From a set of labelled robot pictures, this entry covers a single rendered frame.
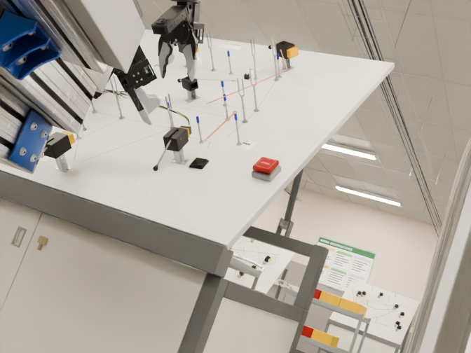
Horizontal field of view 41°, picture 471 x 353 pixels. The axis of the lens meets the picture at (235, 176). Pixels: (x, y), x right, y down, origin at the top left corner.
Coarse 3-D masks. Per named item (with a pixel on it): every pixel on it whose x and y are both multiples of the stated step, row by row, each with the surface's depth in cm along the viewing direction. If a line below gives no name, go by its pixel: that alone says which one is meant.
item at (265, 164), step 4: (260, 160) 160; (264, 160) 159; (268, 160) 159; (272, 160) 159; (276, 160) 159; (256, 164) 158; (260, 164) 158; (264, 164) 158; (268, 164) 158; (272, 164) 158; (276, 164) 158; (256, 168) 158; (260, 168) 157; (264, 168) 156; (268, 168) 156; (272, 168) 157; (264, 172) 157; (268, 172) 156
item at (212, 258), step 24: (0, 192) 173; (24, 192) 169; (48, 192) 165; (72, 216) 159; (96, 216) 156; (120, 216) 152; (144, 240) 147; (168, 240) 144; (192, 240) 142; (192, 264) 140; (216, 264) 137
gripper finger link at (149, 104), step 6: (138, 90) 147; (144, 96) 148; (144, 102) 148; (150, 102) 149; (156, 102) 149; (144, 108) 149; (150, 108) 149; (144, 114) 149; (144, 120) 151; (150, 120) 151
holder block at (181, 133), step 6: (168, 132) 166; (174, 132) 166; (180, 132) 165; (186, 132) 167; (168, 138) 164; (174, 138) 163; (180, 138) 164; (186, 138) 167; (174, 144) 164; (180, 144) 165; (168, 150) 166; (174, 150) 165
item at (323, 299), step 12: (312, 300) 633; (324, 300) 638; (336, 300) 634; (348, 300) 630; (348, 312) 618; (360, 312) 632; (360, 324) 612; (300, 336) 627; (312, 336) 627; (324, 336) 623; (324, 348) 616; (336, 348) 659; (360, 348) 649
